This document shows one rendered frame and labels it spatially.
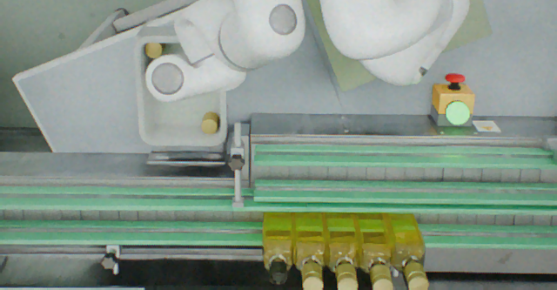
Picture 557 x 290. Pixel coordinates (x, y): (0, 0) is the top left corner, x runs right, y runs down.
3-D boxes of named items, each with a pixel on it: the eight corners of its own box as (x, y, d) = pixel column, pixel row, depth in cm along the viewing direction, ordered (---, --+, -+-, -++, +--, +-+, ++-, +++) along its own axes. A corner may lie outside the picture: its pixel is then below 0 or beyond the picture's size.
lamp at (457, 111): (443, 121, 147) (446, 126, 145) (446, 99, 146) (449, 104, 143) (466, 121, 147) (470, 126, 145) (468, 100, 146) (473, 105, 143)
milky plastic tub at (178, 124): (146, 130, 155) (139, 145, 147) (140, 25, 147) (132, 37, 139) (229, 131, 155) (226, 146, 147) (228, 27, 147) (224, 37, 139)
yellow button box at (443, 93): (429, 114, 155) (437, 126, 148) (432, 80, 152) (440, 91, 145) (463, 114, 155) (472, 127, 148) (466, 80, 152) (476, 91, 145)
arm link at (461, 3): (459, -12, 123) (488, 2, 108) (412, 54, 127) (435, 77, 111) (412, -44, 121) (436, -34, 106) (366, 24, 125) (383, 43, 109)
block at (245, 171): (233, 165, 152) (231, 179, 145) (233, 122, 148) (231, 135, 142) (251, 165, 152) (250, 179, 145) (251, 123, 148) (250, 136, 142)
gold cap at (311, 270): (301, 279, 127) (302, 294, 123) (301, 261, 125) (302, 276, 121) (321, 279, 127) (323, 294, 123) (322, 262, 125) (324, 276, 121)
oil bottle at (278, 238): (264, 218, 149) (261, 276, 129) (264, 192, 147) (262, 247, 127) (291, 218, 149) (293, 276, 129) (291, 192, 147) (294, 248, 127)
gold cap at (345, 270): (334, 280, 127) (337, 295, 123) (335, 262, 125) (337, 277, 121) (355, 280, 127) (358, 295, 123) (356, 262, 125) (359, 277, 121)
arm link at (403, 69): (463, -8, 93) (389, 97, 97) (476, 8, 116) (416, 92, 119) (402, -48, 95) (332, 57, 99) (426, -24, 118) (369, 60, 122)
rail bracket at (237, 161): (231, 188, 146) (228, 218, 134) (231, 109, 140) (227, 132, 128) (247, 188, 146) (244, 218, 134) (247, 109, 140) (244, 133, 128)
